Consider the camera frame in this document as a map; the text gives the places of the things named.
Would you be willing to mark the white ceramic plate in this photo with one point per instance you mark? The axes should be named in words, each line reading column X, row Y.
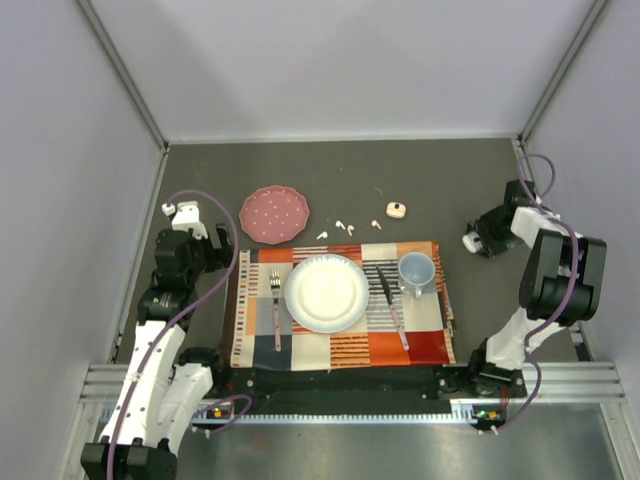
column 327, row 293

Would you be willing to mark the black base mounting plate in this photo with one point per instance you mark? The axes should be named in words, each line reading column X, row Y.
column 365, row 391

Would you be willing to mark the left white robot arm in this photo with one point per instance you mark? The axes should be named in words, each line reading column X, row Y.
column 164, row 383

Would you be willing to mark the aluminium frame rail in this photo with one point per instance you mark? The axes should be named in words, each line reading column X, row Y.
column 121, row 71

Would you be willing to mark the pink polka dot plate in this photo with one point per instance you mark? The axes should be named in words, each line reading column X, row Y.
column 274, row 214

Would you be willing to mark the pink earbud charging case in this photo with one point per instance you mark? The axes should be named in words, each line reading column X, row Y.
column 396, row 210

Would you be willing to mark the pink handled fork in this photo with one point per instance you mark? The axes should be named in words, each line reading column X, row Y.
column 275, row 286

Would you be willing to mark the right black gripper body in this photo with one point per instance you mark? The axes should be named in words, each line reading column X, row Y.
column 496, row 238

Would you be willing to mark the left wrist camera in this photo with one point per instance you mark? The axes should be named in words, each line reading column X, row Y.
column 185, row 217

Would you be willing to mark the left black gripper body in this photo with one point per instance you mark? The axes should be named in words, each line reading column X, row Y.
column 208, row 258

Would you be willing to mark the light blue mug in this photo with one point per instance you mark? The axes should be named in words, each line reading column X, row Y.
column 416, row 274

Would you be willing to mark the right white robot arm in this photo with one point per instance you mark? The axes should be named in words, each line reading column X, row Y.
column 560, row 286

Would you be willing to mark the pink handled knife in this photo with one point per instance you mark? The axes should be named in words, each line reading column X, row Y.
column 392, row 309

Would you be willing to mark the grey slotted cable duct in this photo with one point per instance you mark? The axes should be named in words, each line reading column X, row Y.
column 457, row 414

